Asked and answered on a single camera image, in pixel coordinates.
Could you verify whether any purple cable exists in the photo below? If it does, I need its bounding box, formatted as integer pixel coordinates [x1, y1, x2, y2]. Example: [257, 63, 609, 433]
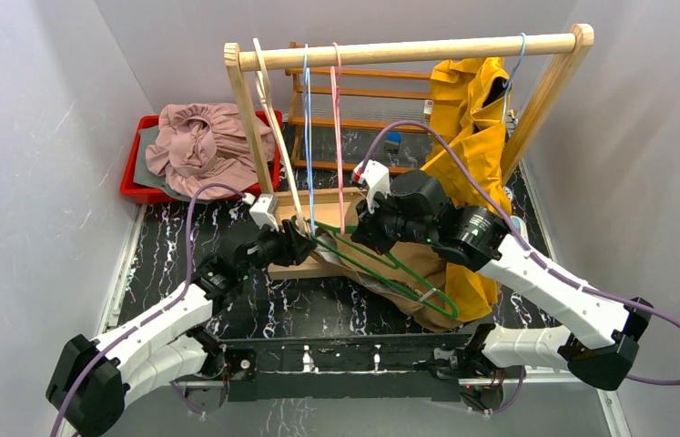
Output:
[356, 120, 680, 387]
[48, 183, 253, 437]

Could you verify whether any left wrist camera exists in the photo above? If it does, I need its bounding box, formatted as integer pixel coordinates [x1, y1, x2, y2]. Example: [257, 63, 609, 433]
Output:
[242, 193, 279, 231]

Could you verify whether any blue wire hanger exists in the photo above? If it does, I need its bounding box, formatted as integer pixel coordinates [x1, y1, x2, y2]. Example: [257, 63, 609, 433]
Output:
[302, 44, 317, 236]

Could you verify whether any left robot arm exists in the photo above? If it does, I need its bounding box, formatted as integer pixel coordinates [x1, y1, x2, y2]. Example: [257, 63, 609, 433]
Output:
[46, 220, 316, 436]

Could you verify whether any orange wooden shelf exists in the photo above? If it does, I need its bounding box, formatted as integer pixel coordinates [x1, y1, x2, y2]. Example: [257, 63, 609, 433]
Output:
[285, 61, 436, 171]

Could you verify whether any pink skirt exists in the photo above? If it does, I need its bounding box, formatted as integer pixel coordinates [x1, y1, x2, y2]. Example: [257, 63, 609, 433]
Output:
[145, 103, 258, 198]

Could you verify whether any green hanger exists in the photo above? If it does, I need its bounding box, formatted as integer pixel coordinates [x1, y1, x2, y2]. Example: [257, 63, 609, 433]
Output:
[312, 221, 460, 320]

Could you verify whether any brown skirt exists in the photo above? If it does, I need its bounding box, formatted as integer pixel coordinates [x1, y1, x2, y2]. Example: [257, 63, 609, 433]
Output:
[315, 210, 486, 332]

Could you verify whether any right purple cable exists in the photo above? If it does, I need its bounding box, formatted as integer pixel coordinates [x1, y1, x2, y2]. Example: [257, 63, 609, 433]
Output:
[356, 120, 680, 387]

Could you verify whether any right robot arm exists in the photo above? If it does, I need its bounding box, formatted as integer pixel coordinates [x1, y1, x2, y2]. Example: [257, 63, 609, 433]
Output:
[351, 162, 650, 391]

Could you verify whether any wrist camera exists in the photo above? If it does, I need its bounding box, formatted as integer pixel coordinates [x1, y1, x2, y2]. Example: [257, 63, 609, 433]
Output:
[242, 193, 279, 231]
[352, 160, 391, 213]

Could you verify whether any grey pleated skirt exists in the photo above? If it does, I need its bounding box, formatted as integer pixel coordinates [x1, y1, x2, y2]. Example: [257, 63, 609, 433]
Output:
[130, 126, 190, 204]

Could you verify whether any white teal object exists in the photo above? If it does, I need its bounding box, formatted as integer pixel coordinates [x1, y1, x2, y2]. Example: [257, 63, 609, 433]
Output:
[510, 215, 529, 240]

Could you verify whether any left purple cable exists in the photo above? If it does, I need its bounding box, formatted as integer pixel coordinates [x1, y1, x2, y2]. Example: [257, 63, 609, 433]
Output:
[48, 183, 253, 437]

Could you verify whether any light blue hanger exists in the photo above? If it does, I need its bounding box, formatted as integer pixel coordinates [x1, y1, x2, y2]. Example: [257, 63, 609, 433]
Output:
[500, 32, 527, 127]

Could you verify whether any red plastic bin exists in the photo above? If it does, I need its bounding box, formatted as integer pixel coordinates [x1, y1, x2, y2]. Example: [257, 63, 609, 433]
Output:
[119, 110, 284, 204]

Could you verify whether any pink hanger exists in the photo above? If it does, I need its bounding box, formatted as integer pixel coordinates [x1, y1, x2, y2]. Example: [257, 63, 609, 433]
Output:
[330, 42, 346, 234]

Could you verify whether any wooden clothes rack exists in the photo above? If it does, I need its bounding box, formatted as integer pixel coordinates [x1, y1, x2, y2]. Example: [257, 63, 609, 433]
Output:
[223, 23, 595, 281]

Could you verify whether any small blue object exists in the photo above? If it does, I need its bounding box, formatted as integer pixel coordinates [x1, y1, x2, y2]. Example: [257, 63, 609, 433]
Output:
[383, 131, 402, 154]

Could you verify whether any yellow skirt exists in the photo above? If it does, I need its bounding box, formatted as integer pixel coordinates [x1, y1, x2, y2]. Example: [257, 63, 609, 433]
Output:
[429, 57, 512, 325]

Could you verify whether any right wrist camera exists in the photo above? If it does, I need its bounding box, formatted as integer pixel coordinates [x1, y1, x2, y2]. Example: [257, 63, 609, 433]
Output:
[352, 160, 391, 213]

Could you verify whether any beige wooden hanger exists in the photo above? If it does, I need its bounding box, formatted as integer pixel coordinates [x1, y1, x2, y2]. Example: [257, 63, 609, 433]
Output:
[252, 37, 310, 236]

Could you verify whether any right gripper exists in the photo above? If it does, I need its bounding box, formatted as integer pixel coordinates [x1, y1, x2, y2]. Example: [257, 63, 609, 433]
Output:
[350, 188, 434, 257]

